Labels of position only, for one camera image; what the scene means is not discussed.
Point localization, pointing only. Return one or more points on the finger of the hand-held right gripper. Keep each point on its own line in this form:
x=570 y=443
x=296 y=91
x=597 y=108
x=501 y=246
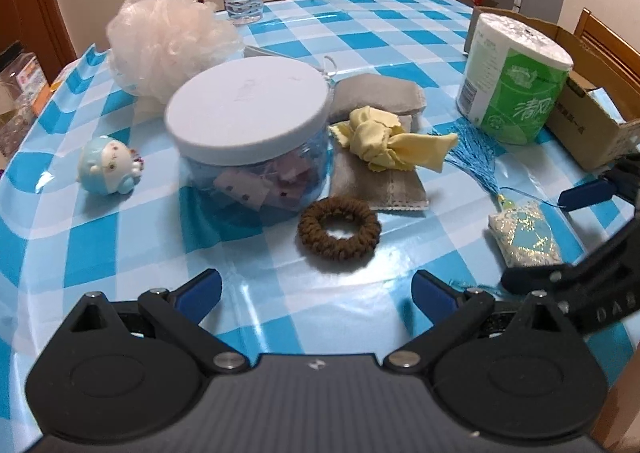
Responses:
x=587 y=195
x=540 y=277

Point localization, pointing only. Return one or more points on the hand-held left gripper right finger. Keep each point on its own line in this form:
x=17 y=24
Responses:
x=431 y=294

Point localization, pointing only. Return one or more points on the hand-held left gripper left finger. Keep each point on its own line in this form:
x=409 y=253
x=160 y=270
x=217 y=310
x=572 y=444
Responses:
x=201 y=291

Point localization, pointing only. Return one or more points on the blue tasselled sachet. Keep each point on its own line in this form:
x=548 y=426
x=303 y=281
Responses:
x=527 y=238

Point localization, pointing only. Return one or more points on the brown cardboard box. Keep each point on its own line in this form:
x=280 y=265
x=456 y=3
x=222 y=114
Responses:
x=585 y=118

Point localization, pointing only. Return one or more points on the green toilet paper roll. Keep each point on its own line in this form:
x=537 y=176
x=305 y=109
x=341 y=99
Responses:
x=510 y=78

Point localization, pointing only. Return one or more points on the pale pink mesh bath pouf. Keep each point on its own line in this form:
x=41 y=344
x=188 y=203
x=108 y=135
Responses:
x=167 y=43

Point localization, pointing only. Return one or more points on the brown hair scrunchie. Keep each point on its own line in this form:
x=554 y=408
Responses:
x=340 y=228

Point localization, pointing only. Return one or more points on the grey flat cloth packet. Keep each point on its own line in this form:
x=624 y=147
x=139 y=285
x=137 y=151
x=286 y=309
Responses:
x=380 y=185

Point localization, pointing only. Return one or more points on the small blue doll toy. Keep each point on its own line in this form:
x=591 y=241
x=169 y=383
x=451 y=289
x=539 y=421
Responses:
x=107 y=165

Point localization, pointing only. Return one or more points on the yellow knotted cloth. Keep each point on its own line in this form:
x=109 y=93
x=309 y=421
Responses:
x=385 y=138

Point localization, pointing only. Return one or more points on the clear jar with white lid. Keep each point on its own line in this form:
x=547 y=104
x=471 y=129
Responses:
x=250 y=133

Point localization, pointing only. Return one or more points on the blue checked tablecloth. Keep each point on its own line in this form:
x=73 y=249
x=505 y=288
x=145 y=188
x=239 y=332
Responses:
x=360 y=30

